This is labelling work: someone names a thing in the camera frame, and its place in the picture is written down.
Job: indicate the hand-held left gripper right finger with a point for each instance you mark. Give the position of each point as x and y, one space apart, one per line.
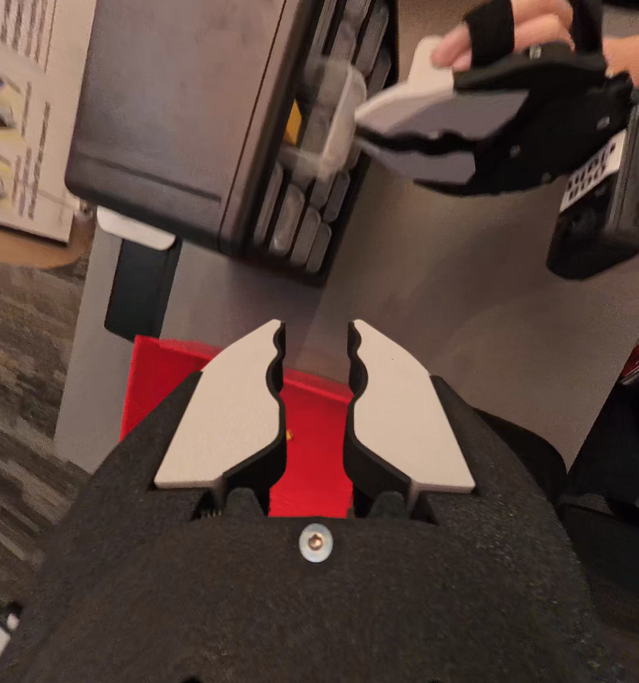
410 427

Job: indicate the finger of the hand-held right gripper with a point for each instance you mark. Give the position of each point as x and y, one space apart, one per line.
426 162
437 107

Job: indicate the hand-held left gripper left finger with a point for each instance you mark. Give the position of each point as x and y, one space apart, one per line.
223 427

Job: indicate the red plastic bin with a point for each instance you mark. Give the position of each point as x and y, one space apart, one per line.
154 374

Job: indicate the clear plastic drawer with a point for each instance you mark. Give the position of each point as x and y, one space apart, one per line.
336 117

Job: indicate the orange cube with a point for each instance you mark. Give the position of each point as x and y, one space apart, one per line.
294 123

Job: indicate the black drawer cabinet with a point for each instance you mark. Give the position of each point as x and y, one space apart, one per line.
170 107

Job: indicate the person's right hand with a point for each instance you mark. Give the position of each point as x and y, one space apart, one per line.
544 24

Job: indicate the black flat desk mat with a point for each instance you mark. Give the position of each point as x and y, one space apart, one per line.
138 288

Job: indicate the white stand base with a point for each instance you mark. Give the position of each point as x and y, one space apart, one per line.
133 226

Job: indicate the printed instruction sheet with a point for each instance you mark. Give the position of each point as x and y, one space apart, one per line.
31 107

